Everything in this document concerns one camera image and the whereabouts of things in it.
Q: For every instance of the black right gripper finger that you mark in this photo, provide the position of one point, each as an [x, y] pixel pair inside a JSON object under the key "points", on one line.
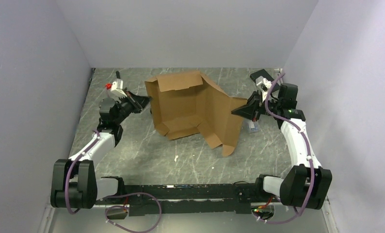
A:
{"points": [[255, 100], [249, 112]]}

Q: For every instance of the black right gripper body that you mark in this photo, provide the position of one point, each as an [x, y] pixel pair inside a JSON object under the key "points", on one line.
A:
{"points": [[272, 104]]}

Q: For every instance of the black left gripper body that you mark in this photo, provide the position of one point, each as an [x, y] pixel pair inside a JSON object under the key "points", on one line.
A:
{"points": [[126, 108]]}

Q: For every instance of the brown cardboard box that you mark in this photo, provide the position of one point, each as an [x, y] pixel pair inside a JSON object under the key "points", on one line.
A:
{"points": [[187, 103]]}

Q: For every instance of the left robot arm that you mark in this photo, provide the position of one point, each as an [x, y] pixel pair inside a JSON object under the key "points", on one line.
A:
{"points": [[74, 182]]}

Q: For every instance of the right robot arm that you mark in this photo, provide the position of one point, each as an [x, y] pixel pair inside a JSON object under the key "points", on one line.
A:
{"points": [[307, 183]]}

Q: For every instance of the clear box of paper clips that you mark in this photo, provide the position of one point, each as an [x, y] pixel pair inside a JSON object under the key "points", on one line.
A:
{"points": [[252, 126]]}

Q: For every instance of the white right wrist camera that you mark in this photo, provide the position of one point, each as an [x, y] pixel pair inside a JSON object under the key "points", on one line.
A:
{"points": [[263, 85]]}

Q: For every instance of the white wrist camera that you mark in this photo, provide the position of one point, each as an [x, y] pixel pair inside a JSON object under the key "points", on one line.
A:
{"points": [[263, 85], [116, 88]]}

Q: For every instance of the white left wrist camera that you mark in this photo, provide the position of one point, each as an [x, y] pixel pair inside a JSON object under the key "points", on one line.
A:
{"points": [[116, 88]]}

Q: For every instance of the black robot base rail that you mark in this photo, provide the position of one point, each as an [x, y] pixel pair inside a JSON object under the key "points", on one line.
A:
{"points": [[238, 197]]}

